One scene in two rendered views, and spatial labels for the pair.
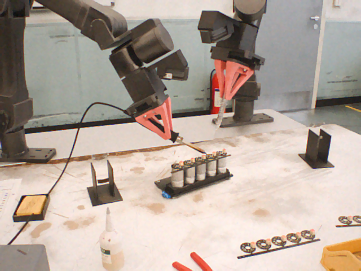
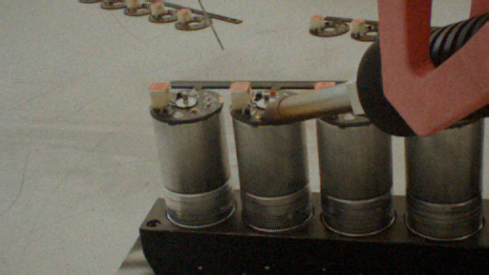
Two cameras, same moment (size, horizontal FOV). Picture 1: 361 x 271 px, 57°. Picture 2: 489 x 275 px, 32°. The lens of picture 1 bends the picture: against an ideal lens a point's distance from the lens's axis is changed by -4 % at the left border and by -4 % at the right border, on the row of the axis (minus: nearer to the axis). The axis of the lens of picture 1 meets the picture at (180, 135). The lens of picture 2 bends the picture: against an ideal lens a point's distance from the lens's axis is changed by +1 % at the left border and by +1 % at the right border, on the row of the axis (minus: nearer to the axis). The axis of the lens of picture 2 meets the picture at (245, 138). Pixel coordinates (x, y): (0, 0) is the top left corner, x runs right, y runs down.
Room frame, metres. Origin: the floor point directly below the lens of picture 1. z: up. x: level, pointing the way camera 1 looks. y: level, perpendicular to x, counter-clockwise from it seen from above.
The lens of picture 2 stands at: (0.83, 0.13, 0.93)
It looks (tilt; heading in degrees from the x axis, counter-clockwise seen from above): 26 degrees down; 231
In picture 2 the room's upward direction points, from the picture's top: 6 degrees counter-clockwise
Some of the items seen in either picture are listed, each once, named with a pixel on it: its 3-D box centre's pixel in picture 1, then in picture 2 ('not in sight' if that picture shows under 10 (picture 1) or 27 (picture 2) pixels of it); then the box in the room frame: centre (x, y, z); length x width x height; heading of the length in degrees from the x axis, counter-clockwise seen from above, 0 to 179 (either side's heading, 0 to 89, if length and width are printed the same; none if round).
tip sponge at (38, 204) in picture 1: (32, 206); not in sight; (0.55, 0.28, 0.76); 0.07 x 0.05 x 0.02; 10
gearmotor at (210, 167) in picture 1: (210, 166); (273, 170); (0.66, -0.06, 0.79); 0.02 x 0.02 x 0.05
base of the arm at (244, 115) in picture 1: (243, 109); not in sight; (1.08, -0.21, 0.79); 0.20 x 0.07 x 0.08; 110
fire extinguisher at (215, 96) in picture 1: (219, 92); not in sight; (3.37, -0.38, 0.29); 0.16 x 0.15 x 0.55; 109
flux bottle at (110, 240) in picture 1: (110, 236); not in sight; (0.41, 0.10, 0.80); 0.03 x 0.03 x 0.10
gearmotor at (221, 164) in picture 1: (220, 163); (195, 167); (0.68, -0.09, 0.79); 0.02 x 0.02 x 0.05
